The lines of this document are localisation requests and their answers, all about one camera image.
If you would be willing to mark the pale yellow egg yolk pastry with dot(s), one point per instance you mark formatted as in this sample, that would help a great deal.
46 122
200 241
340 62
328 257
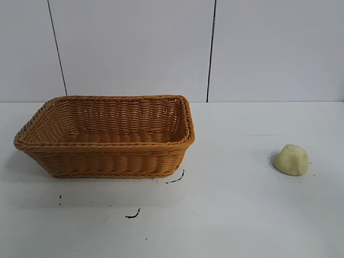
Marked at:
291 164

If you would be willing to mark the brown woven wicker basket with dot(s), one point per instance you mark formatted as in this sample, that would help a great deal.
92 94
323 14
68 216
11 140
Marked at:
107 161

